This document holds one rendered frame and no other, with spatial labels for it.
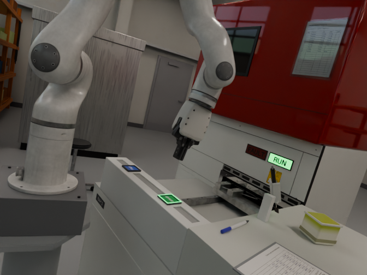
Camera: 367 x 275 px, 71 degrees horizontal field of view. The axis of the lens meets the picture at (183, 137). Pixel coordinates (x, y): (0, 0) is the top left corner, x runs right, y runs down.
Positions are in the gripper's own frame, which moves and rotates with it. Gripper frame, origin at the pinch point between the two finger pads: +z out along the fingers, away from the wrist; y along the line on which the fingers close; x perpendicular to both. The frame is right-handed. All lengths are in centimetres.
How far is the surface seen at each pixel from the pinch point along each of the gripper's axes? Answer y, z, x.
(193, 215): -5.5, 14.7, 9.7
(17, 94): -52, 72, -680
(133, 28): -230, -206, -617
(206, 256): 0.6, 18.2, 23.0
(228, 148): -58, -7, -29
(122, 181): 0.3, 19.6, -22.5
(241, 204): -50, 14, -4
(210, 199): -45, 18, -17
